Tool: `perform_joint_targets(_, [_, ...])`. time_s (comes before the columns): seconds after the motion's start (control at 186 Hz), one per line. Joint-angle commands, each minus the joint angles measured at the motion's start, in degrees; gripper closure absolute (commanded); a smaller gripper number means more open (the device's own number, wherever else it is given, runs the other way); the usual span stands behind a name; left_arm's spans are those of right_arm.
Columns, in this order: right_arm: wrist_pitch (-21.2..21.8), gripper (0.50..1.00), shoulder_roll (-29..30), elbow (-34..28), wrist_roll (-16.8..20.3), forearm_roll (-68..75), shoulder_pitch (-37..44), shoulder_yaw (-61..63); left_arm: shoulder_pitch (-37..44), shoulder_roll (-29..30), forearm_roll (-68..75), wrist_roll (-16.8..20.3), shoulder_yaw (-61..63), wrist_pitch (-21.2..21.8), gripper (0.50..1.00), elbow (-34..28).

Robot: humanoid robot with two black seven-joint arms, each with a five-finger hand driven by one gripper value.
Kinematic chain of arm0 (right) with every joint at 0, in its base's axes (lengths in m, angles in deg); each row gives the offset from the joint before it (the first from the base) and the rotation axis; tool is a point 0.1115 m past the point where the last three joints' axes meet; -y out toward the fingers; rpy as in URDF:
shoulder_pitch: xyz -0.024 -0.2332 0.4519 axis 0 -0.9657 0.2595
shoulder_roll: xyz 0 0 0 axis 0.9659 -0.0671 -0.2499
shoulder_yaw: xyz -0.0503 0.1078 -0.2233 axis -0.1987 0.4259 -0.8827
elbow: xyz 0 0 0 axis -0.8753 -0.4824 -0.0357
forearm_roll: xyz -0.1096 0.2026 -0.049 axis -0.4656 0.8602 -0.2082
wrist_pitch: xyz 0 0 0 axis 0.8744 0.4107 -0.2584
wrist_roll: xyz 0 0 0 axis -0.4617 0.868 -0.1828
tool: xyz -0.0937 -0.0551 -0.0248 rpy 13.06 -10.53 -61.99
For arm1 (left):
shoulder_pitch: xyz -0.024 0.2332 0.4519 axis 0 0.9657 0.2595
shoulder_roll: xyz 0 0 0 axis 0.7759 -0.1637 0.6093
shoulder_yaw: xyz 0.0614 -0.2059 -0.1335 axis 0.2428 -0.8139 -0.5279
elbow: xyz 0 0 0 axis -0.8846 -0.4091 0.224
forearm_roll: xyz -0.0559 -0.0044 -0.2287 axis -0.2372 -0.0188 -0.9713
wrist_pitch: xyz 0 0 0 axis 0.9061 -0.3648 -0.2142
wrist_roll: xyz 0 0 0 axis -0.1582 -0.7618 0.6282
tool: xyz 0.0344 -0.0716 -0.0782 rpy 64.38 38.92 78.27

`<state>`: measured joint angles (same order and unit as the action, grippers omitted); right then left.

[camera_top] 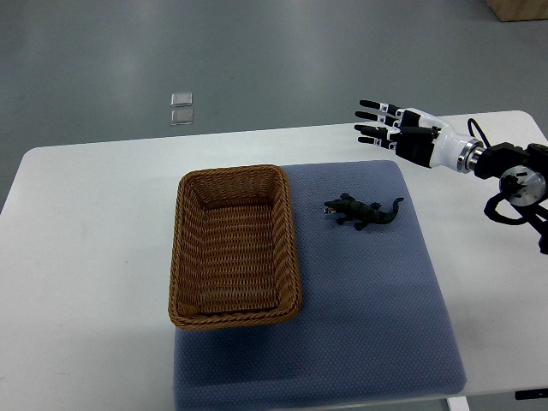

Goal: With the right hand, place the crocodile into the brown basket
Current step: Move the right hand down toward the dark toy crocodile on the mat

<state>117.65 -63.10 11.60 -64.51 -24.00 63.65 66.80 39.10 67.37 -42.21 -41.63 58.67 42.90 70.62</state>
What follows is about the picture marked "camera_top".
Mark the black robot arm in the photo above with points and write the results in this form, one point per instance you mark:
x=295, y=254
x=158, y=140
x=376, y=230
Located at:
x=522, y=184

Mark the white table leg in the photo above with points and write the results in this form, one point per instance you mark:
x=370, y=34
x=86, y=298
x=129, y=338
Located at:
x=459, y=403

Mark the dark green toy crocodile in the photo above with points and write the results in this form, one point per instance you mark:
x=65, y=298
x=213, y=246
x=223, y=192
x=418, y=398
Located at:
x=362, y=213

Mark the upper metal floor plate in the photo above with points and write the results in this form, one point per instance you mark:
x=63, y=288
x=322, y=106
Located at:
x=181, y=99

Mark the black bracket under table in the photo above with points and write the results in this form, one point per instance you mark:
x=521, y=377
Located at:
x=523, y=395

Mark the brown wicker basket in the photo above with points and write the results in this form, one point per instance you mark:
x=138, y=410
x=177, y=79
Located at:
x=234, y=256

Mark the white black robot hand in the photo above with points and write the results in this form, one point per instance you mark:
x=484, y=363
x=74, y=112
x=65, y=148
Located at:
x=416, y=136

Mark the blue quilted mat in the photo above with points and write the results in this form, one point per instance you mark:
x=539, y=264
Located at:
x=372, y=326

